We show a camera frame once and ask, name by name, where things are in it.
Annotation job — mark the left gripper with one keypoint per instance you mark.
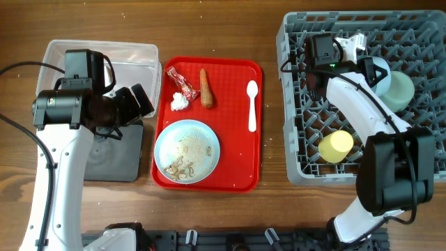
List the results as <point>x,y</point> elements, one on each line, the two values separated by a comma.
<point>133,111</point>

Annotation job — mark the red serving tray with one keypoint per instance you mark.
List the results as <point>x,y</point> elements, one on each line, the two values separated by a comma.
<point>238,169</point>

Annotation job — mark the clear plastic bin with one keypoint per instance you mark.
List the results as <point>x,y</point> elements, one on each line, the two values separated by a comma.
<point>133,63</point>

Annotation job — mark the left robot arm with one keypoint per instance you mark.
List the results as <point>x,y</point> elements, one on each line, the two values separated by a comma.
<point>68,118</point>

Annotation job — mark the light blue bowl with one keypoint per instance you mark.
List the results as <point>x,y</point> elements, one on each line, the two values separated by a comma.
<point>381,79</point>

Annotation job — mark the green bowl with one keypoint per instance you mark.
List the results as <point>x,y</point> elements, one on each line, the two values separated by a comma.
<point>400,92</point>

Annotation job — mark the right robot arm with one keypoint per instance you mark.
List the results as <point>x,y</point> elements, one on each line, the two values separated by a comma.
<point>396,170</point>

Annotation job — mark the yellow cup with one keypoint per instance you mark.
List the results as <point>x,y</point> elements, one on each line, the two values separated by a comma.
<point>335,147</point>

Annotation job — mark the black plastic tray bin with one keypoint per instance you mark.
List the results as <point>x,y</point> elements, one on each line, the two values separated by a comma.
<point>116,160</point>

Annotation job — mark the orange carrot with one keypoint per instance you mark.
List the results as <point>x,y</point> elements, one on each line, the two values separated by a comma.
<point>206,94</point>

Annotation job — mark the grey dishwasher rack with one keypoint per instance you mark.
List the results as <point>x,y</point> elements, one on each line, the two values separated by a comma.
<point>411,41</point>

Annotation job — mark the food scraps on plate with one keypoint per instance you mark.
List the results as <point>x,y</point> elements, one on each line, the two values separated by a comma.
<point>187,155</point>

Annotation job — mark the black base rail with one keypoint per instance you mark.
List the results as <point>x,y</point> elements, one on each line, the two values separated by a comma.
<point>300,239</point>

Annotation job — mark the white tissue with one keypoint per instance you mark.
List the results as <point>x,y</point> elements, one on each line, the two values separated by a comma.
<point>179,102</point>

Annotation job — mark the red candy wrapper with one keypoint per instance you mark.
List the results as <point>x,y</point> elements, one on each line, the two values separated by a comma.
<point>186,88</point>

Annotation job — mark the white plastic spoon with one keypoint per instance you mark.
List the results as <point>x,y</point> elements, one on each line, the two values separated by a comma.
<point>252,91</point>

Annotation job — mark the light blue plate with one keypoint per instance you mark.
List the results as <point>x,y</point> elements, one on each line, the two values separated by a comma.
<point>184,124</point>

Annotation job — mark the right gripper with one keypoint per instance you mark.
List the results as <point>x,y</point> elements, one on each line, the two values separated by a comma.
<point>366,70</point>

